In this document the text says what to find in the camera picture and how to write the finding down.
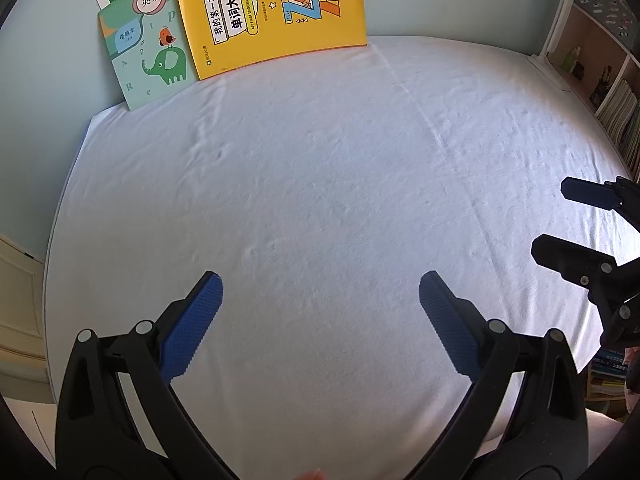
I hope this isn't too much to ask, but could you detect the pile of blue books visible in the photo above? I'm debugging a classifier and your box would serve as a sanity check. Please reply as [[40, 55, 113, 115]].
[[585, 347, 631, 403]]

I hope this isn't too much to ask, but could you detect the yellow picture book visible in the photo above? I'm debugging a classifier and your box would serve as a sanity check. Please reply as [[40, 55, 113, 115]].
[[171, 0, 368, 82]]

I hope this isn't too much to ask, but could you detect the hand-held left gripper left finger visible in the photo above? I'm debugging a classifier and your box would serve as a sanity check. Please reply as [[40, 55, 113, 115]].
[[55, 270, 241, 480]]

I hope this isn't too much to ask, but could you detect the small green figurine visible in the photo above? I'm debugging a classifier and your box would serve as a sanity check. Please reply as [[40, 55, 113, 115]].
[[562, 46, 583, 78]]

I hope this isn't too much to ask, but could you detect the small dark figurine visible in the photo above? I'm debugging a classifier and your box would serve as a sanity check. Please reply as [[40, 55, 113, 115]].
[[590, 65, 616, 106]]

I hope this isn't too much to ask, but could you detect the white bookshelf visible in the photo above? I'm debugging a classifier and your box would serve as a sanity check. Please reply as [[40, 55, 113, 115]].
[[537, 0, 640, 181]]

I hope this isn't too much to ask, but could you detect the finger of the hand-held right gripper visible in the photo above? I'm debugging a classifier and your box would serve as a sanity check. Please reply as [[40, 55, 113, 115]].
[[560, 176, 640, 233], [531, 234, 640, 311]]

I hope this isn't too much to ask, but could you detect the row of shelved books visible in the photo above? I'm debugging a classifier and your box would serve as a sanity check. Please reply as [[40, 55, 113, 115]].
[[596, 77, 640, 173]]

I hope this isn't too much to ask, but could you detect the person's pink clothing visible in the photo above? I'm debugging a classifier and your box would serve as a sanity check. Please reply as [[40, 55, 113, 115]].
[[585, 407, 628, 480]]

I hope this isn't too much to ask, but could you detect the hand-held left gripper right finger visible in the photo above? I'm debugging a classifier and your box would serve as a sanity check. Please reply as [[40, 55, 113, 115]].
[[410, 270, 588, 480]]

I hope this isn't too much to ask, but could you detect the green elephant book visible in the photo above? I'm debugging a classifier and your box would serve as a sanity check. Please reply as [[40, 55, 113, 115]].
[[97, 0, 201, 112]]

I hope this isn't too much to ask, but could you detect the cream panel door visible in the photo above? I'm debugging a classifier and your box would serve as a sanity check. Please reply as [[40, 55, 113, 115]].
[[0, 234, 53, 403]]

